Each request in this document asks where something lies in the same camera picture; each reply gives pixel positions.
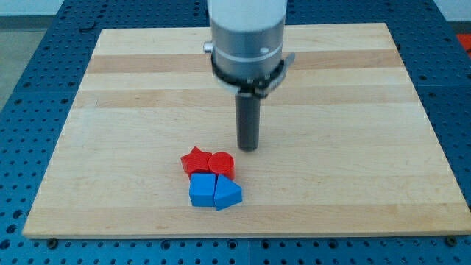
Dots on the red star block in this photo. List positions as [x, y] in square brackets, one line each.
[196, 161]

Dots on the blue cube block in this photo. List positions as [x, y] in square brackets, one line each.
[202, 189]

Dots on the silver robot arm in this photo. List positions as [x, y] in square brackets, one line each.
[246, 57]

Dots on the red cylinder block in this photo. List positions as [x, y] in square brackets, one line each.
[222, 163]

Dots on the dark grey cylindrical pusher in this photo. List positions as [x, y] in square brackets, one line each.
[247, 112]

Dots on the blue triangle block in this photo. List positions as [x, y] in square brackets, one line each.
[227, 193]

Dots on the black flange mount ring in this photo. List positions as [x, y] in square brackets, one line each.
[259, 87]

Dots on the red object at right edge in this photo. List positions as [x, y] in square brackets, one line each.
[465, 41]

